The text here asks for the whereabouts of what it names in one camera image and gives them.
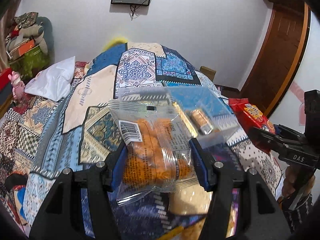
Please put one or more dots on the white pillow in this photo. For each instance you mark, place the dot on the white pillow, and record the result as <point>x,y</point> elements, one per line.
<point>51,81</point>

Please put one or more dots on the yellow snack packet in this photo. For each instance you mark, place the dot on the yellow snack packet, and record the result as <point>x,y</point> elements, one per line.
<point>187,205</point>

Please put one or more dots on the pile of clothes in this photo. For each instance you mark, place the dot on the pile of clothes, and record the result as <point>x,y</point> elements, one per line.
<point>25,30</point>

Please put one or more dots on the orange cardboard box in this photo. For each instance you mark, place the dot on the orange cardboard box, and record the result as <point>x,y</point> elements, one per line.
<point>23,48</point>

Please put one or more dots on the clear packet with brown roll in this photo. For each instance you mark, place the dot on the clear packet with brown roll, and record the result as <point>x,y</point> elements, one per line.
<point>200,115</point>

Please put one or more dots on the brown wooden door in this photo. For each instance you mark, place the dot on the brown wooden door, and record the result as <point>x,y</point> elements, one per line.
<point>277,55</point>

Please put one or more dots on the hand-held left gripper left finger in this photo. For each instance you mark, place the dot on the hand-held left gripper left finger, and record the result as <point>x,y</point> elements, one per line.
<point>119,166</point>

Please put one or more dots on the yellow fluffy object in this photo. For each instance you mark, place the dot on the yellow fluffy object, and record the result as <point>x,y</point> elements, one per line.
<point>116,42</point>

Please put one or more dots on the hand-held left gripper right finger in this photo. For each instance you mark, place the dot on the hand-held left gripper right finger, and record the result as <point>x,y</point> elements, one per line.
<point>200,166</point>

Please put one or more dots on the green bag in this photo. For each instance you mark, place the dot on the green bag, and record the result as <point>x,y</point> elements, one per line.
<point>31,60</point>

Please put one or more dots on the pink plush toy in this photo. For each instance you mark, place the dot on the pink plush toy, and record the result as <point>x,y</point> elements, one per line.
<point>17,86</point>

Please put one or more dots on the red snack packet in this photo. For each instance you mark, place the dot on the red snack packet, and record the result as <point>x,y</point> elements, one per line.
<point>252,115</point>

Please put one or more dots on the clear packet of orange snacks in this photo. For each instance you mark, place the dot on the clear packet of orange snacks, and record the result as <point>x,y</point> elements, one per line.
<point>152,145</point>

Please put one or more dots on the person's right hand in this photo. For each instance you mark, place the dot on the person's right hand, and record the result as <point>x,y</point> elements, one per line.
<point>292,182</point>

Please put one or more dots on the patchwork printed blanket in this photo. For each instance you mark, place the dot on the patchwork printed blanket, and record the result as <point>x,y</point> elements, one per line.
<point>75,120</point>

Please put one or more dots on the brown cardboard box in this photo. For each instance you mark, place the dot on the brown cardboard box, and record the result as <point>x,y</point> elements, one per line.
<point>208,72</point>

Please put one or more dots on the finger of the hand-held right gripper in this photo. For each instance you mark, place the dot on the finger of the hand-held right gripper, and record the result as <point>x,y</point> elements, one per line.
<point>265,138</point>
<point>287,131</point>

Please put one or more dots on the teal chair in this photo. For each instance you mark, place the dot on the teal chair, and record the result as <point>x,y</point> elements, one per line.
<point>47,37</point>

